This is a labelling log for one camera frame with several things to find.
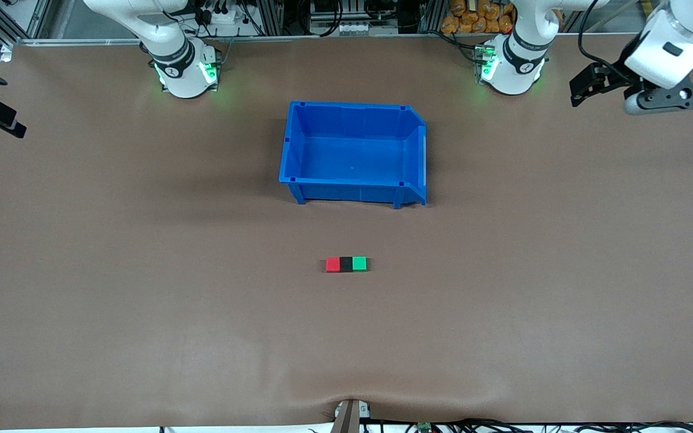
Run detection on grey metal device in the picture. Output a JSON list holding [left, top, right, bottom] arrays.
[[309, 0, 399, 37]]

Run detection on brown table mat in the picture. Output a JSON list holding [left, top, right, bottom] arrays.
[[0, 33, 693, 431]]

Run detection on white power strip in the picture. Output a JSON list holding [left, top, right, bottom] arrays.
[[193, 5, 251, 37]]

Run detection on blue plastic storage bin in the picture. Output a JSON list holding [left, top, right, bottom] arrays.
[[279, 100, 428, 209]]

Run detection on orange snack bags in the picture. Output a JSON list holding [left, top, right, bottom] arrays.
[[441, 0, 516, 35]]

